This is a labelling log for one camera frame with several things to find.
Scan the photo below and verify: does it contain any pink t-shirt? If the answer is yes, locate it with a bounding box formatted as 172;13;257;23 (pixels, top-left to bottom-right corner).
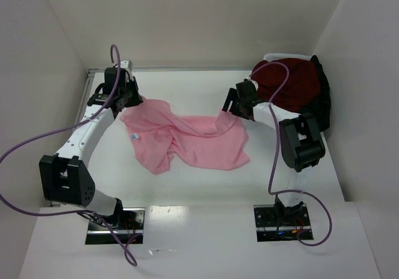
120;99;250;175

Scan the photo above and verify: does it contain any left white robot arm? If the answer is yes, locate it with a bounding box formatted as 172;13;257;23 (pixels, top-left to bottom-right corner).
39;61;143;228

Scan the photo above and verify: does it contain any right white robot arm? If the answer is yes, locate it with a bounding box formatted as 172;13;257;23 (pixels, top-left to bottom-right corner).
223;79;325;219

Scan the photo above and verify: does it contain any white laundry basket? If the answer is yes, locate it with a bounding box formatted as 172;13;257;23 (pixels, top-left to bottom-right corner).
263;52;311;62

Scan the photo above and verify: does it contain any dark red t-shirt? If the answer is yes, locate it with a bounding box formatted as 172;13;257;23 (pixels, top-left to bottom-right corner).
251;58;322;112

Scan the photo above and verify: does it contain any black t-shirt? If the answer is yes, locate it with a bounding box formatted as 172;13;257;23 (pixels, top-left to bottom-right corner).
299;55;331;132

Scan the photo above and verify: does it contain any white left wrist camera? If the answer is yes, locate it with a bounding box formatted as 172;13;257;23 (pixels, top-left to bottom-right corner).
120;60;133;72

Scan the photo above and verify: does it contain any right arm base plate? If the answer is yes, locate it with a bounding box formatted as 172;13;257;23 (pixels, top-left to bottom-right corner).
253;204;314;242

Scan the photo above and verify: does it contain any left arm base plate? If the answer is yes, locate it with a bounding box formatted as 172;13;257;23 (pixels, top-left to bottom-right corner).
85;208;145;245

